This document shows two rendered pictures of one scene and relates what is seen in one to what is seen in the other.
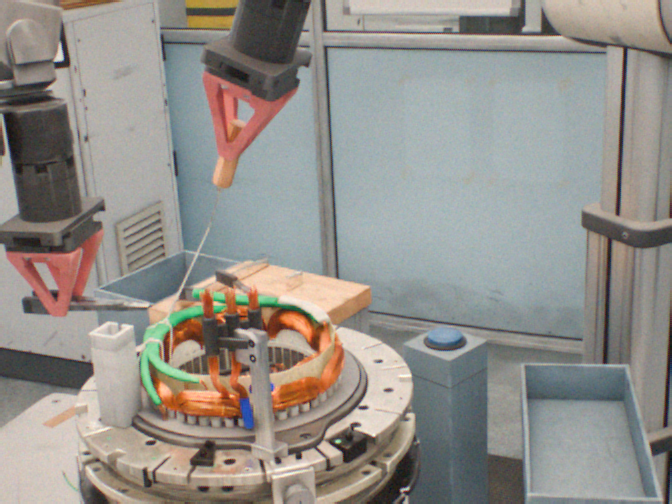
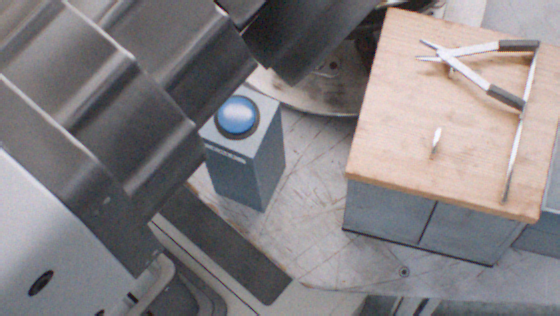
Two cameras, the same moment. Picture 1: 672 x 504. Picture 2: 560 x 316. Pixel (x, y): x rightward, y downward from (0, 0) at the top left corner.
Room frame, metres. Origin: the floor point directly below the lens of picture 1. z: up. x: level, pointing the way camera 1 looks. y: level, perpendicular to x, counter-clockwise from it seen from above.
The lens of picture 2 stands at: (1.50, -0.18, 2.13)
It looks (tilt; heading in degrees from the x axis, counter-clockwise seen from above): 74 degrees down; 166
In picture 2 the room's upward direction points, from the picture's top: 7 degrees counter-clockwise
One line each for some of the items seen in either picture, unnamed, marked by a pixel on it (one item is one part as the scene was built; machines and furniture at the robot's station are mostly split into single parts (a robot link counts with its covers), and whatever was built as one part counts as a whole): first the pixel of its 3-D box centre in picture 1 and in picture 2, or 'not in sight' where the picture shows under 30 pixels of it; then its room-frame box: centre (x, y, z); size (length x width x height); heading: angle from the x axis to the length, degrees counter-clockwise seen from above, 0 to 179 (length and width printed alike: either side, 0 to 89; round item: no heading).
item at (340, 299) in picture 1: (261, 305); (459, 113); (1.22, 0.09, 1.05); 0.20 x 0.19 x 0.02; 53
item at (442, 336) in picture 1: (445, 336); (236, 115); (1.13, -0.12, 1.04); 0.04 x 0.04 x 0.01
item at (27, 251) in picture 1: (58, 265); not in sight; (0.96, 0.26, 1.21); 0.07 x 0.07 x 0.09; 76
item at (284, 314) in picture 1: (292, 329); not in sight; (0.98, 0.05, 1.12); 0.06 x 0.02 x 0.04; 59
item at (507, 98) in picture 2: (226, 278); (505, 97); (1.23, 0.14, 1.09); 0.04 x 0.01 x 0.02; 38
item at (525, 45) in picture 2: (194, 294); (517, 45); (1.19, 0.17, 1.09); 0.04 x 0.01 x 0.02; 68
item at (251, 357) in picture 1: (246, 347); not in sight; (0.79, 0.07, 1.20); 0.02 x 0.01 x 0.03; 51
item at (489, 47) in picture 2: not in sight; (469, 50); (1.17, 0.12, 1.09); 0.06 x 0.01 x 0.01; 78
